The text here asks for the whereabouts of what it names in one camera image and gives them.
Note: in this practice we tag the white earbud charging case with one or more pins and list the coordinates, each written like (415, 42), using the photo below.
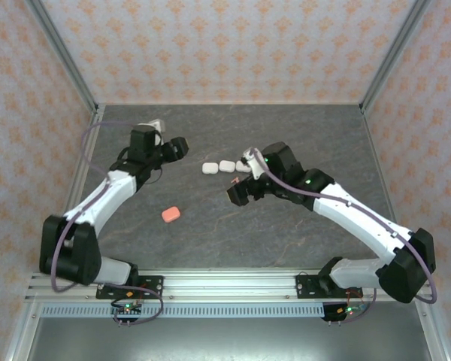
(241, 166)
(210, 168)
(227, 165)

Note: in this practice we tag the aluminium table side rail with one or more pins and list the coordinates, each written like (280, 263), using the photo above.
(378, 150)
(86, 150)

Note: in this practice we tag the aluminium frame bar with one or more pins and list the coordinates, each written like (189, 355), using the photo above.
(437, 334)
(23, 334)

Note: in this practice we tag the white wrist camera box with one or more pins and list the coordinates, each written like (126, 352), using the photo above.
(158, 124)
(253, 165)

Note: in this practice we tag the pink earbud charging case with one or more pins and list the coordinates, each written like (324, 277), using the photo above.
(170, 214)

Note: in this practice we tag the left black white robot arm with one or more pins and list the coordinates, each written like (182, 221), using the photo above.
(111, 195)

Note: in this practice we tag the aluminium mounting rail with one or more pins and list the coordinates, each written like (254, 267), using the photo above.
(229, 286)

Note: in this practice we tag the grey metal panel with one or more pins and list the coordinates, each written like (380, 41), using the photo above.
(225, 338)

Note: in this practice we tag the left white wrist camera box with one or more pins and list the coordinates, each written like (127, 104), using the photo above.
(158, 124)

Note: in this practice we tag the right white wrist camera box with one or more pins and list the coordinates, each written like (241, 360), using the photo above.
(253, 165)

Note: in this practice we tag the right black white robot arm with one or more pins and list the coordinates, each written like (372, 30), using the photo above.
(357, 225)

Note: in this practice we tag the aluminium frame post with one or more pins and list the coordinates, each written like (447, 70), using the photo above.
(65, 56)
(392, 56)

